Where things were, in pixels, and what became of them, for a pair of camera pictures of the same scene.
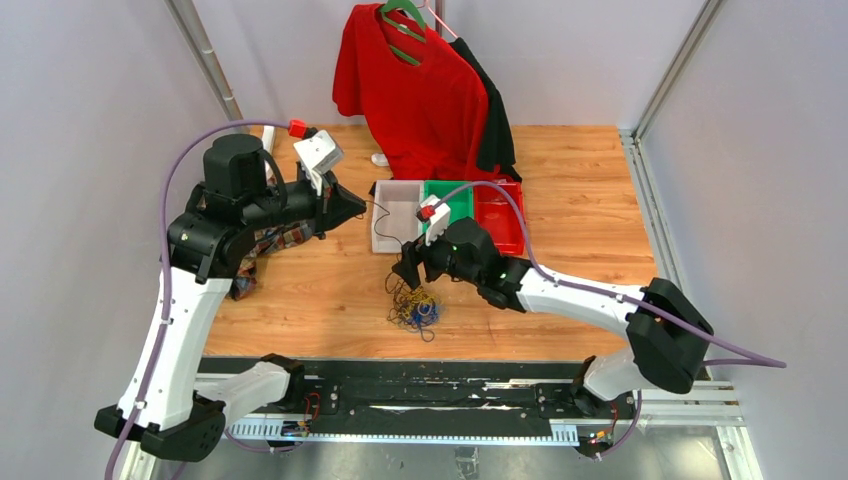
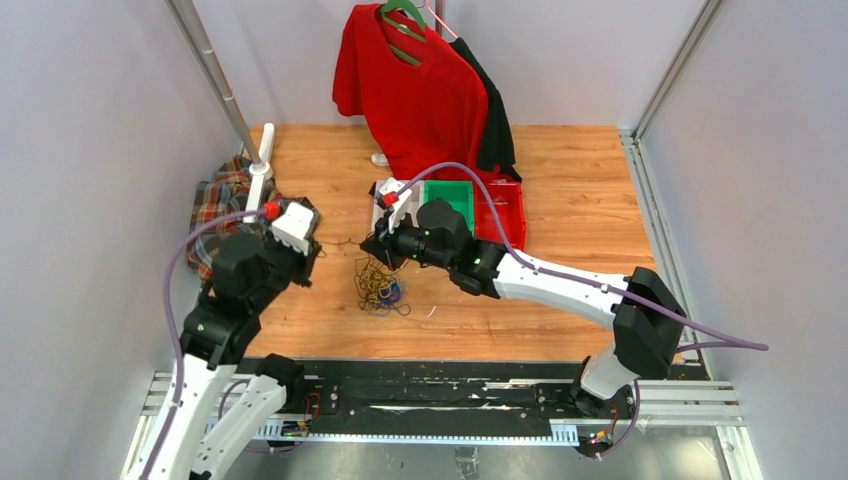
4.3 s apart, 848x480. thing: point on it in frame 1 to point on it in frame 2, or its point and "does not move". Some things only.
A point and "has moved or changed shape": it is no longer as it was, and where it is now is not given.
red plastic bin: (503, 218) does not move
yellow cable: (415, 297) to (379, 284)
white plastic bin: (394, 214) does not move
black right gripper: (412, 254) to (383, 245)
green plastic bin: (461, 204) does not move
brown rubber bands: (374, 225) has moved or changed shape
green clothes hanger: (410, 7) does not move
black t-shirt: (498, 148) does not move
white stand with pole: (186, 16) does not move
